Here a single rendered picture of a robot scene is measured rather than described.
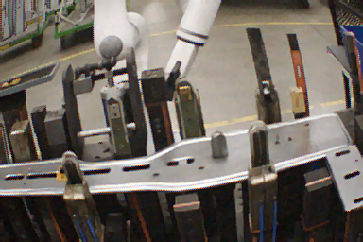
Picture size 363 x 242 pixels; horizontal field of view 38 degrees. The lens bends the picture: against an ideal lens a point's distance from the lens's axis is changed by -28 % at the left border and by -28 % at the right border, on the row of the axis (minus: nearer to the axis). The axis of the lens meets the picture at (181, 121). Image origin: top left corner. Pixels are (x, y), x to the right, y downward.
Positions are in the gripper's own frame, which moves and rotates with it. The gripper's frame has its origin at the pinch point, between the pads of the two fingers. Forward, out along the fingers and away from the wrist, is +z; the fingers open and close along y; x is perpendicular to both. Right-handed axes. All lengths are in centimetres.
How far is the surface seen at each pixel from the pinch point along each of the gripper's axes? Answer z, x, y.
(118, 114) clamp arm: -0.8, -3.3, 38.4
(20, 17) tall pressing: 99, -379, -614
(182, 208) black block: 3, 18, 65
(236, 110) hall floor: 55, 3, -262
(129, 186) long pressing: 6, 7, 57
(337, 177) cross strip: -12, 46, 65
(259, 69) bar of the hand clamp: -19.5, 21.0, 31.1
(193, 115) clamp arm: -4.9, 10.8, 33.3
